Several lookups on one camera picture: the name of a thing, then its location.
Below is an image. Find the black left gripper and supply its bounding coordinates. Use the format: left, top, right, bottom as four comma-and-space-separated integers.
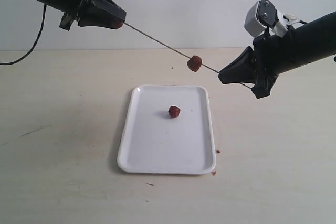
52, 0, 127, 30

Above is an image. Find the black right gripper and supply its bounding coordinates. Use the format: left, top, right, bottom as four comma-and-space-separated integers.
218, 28, 297, 99

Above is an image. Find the thin metal skewer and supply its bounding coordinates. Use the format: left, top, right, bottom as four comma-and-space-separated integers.
123, 22, 257, 90

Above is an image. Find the dark red date front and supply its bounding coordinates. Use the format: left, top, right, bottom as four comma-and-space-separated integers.
187, 55, 203, 72

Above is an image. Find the dark red date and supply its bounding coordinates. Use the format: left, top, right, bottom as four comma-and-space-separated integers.
169, 106, 181, 118
111, 21, 124, 30
187, 55, 203, 72

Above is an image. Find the dark red date back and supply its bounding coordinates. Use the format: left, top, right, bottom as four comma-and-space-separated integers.
169, 106, 181, 118

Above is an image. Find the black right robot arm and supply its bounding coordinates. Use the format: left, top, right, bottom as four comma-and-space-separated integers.
218, 13, 335, 99

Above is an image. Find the white rectangular plastic tray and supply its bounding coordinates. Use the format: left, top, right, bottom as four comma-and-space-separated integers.
117, 84, 216, 175

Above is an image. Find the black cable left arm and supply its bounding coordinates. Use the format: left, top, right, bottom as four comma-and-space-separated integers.
0, 3, 47, 65

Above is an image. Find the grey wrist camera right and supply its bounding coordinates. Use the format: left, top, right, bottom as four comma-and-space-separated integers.
244, 0, 301, 38

